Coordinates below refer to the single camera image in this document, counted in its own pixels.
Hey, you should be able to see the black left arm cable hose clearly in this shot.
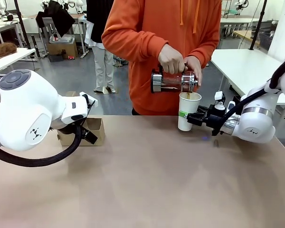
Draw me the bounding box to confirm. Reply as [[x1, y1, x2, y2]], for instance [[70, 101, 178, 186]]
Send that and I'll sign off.
[[0, 122, 86, 168]]

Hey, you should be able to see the person's left hand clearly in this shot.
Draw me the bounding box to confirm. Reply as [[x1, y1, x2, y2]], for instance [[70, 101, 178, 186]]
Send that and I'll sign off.
[[184, 56, 203, 87]]

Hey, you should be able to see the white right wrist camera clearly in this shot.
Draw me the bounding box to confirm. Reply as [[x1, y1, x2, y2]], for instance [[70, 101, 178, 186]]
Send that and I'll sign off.
[[214, 91, 227, 112]]

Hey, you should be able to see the black storage box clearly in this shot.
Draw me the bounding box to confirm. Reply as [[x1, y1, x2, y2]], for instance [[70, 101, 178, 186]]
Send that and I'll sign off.
[[48, 54, 64, 63]]

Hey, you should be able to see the person's right hand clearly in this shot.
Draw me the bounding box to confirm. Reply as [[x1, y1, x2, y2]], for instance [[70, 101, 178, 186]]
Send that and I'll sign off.
[[158, 44, 184, 75]]

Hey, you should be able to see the black cloth on stand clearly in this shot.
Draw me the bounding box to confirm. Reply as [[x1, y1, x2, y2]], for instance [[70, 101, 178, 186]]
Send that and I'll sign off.
[[35, 0, 76, 38]]

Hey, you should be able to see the white table with furry item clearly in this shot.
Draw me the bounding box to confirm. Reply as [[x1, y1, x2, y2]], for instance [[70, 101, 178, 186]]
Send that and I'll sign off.
[[0, 48, 37, 77]]

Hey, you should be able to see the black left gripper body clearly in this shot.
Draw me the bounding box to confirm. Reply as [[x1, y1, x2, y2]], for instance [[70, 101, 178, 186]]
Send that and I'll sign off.
[[80, 127, 99, 145]]

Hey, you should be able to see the brown cardboard cup carrier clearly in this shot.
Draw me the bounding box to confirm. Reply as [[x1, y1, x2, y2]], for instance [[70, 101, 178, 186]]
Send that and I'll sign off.
[[56, 117, 106, 146]]

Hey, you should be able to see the person's right forearm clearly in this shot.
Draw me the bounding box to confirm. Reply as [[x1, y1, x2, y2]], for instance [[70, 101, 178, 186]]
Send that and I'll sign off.
[[101, 26, 170, 63]]

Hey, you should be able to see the white paper cup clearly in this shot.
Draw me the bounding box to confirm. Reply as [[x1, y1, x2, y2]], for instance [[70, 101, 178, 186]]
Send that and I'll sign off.
[[178, 92, 202, 132]]

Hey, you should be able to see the large white table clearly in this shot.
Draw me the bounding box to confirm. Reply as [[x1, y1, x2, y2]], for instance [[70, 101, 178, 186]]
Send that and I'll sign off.
[[209, 48, 285, 106]]

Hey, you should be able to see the brown cardboard box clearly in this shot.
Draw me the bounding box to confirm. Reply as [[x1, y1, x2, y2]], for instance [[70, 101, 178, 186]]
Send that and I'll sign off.
[[47, 42, 79, 59]]

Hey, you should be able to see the wooden background table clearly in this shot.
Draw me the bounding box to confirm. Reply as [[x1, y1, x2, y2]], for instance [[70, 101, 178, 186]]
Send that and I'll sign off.
[[232, 29, 262, 46]]

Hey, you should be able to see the black tripod pole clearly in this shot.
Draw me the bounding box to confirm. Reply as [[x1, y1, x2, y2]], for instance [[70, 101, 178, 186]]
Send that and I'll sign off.
[[13, 0, 32, 50], [249, 0, 268, 51]]

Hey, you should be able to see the bystander in black top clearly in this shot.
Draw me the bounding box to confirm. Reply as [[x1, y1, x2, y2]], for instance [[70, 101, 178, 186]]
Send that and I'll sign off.
[[85, 0, 116, 94]]

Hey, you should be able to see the person's left forearm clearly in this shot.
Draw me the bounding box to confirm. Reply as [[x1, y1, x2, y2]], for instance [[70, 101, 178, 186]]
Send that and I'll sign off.
[[192, 33, 222, 70]]

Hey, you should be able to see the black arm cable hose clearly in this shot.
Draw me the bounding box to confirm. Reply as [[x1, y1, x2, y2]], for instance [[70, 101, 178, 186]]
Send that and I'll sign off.
[[211, 54, 285, 136], [0, 122, 86, 168]]

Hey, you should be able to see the black wire basket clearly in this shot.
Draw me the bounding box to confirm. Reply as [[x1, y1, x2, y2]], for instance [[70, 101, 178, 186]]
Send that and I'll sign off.
[[258, 30, 277, 51]]

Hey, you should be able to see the glass french press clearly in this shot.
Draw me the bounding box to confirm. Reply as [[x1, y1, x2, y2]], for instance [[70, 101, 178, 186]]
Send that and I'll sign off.
[[150, 63, 200, 94]]

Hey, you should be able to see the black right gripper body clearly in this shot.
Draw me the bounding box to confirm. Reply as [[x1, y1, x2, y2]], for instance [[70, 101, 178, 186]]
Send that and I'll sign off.
[[199, 104, 227, 130]]

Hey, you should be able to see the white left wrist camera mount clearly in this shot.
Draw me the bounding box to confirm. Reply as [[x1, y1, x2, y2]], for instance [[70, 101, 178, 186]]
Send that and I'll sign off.
[[79, 91, 99, 108]]

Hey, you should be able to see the brown furry item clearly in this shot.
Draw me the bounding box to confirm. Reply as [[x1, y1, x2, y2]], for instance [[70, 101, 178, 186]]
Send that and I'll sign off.
[[0, 42, 18, 60]]

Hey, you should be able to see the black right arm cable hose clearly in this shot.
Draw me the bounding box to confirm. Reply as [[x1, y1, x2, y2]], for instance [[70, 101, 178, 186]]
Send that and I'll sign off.
[[211, 54, 285, 136]]

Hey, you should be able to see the person in orange hoodie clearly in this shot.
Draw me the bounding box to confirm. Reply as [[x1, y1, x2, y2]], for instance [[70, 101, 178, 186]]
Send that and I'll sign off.
[[101, 0, 222, 116]]

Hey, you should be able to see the white background table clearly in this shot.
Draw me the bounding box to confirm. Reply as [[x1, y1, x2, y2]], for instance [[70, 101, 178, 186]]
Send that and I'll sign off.
[[219, 17, 277, 38]]

